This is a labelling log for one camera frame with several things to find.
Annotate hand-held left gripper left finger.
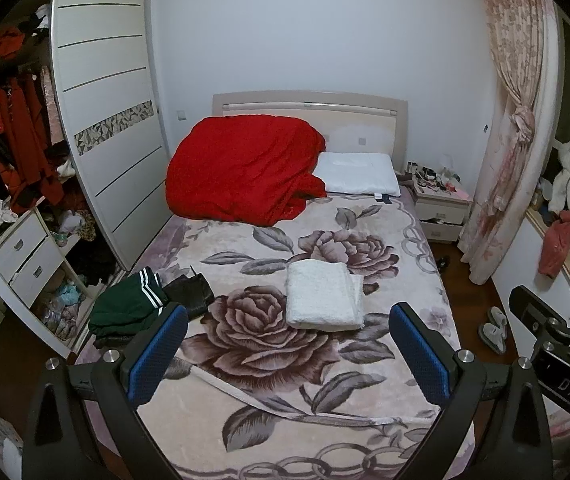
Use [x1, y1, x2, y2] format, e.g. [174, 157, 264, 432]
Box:
[21, 301, 189, 480]

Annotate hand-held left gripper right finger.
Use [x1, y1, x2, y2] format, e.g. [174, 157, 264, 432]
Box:
[389, 301, 552, 480]

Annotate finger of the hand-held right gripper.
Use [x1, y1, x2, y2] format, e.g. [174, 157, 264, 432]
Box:
[509, 286, 570, 341]

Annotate white towel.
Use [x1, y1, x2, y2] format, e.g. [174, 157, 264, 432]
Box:
[285, 260, 366, 332]

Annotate pile of pale clothes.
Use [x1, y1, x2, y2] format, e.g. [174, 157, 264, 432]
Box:
[40, 280, 90, 341]

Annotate dark clothes pile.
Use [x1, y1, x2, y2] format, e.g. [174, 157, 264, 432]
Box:
[67, 245, 122, 291]

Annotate hanging red clothes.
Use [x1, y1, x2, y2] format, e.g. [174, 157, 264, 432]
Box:
[0, 25, 66, 211]

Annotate white slipper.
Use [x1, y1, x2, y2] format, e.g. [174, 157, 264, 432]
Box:
[477, 322, 506, 352]
[487, 306, 508, 339]

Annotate pink red garment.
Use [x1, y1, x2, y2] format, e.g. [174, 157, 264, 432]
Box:
[537, 210, 570, 277]

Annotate green white-striped pants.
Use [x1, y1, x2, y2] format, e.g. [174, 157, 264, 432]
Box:
[87, 266, 170, 338]

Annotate black garment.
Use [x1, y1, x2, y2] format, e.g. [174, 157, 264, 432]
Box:
[162, 272, 216, 321]

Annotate floral plush blanket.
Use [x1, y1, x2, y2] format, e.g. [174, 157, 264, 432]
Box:
[72, 195, 480, 480]

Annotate white nightstand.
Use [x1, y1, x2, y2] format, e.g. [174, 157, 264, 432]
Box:
[407, 172, 473, 243]

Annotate white wardrobe drawer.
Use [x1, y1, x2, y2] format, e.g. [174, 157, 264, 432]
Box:
[0, 215, 48, 273]
[10, 237, 66, 308]

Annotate clutter of small nightstand things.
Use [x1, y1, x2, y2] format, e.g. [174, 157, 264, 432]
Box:
[405, 160, 470, 196]

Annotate white pillow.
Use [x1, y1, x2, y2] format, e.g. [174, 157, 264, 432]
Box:
[312, 151, 402, 197]

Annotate red quilt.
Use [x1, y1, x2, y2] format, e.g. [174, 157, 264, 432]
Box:
[166, 116, 328, 226]

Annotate pink floral curtain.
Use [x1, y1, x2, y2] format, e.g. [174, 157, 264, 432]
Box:
[457, 0, 560, 286]

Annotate white wardrobe sliding door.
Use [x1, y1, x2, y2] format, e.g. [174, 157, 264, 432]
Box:
[50, 0, 173, 273]

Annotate beige bed headboard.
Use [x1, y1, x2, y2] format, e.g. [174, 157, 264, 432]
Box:
[212, 91, 410, 161]

